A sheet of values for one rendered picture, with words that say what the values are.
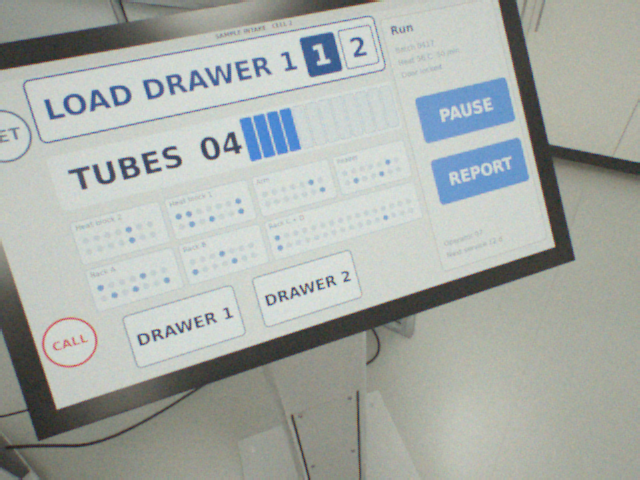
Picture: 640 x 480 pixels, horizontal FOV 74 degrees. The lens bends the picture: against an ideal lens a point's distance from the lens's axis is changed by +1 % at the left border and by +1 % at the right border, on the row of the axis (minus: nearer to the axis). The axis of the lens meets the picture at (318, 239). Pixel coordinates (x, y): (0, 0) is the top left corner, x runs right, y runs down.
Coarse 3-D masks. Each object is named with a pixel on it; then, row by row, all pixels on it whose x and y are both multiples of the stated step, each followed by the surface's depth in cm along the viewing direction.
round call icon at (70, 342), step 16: (64, 320) 34; (80, 320) 34; (48, 336) 34; (64, 336) 34; (80, 336) 34; (96, 336) 35; (48, 352) 34; (64, 352) 34; (80, 352) 34; (96, 352) 35; (48, 368) 34; (64, 368) 34
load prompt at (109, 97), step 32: (288, 32) 37; (320, 32) 38; (352, 32) 38; (128, 64) 35; (160, 64) 35; (192, 64) 36; (224, 64) 36; (256, 64) 37; (288, 64) 37; (320, 64) 38; (352, 64) 38; (384, 64) 39; (32, 96) 33; (64, 96) 34; (96, 96) 34; (128, 96) 35; (160, 96) 35; (192, 96) 36; (224, 96) 36; (256, 96) 37; (64, 128) 34; (96, 128) 34
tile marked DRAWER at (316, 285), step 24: (312, 264) 38; (336, 264) 38; (264, 288) 37; (288, 288) 38; (312, 288) 38; (336, 288) 38; (360, 288) 39; (264, 312) 37; (288, 312) 38; (312, 312) 38
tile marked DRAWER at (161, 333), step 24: (216, 288) 36; (144, 312) 35; (168, 312) 36; (192, 312) 36; (216, 312) 36; (240, 312) 37; (144, 336) 35; (168, 336) 36; (192, 336) 36; (216, 336) 36; (240, 336) 37; (144, 360) 35; (168, 360) 36
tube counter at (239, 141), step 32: (352, 96) 38; (384, 96) 39; (192, 128) 36; (224, 128) 36; (256, 128) 37; (288, 128) 37; (320, 128) 38; (352, 128) 38; (384, 128) 39; (224, 160) 36; (256, 160) 37
